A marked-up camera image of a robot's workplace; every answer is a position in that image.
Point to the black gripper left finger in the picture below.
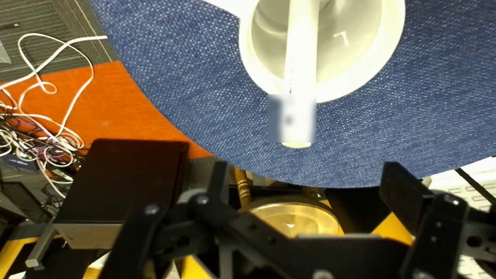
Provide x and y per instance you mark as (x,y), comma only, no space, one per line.
(210,206)

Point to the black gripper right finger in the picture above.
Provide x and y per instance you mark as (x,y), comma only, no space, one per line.
(438,226)

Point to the white marker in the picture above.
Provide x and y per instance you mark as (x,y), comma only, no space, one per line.
(299,87)

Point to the tall black flat panel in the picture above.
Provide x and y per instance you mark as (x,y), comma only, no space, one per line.
(128,180)

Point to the dark blue round tablecloth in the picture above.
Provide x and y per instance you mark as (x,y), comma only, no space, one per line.
(206,98)

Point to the orange floor mat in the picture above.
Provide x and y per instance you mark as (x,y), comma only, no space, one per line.
(117,102)

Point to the white ceramic mug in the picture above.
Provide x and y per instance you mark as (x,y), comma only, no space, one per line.
(356,56)

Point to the black floor object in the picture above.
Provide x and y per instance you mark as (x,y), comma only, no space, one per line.
(20,191)

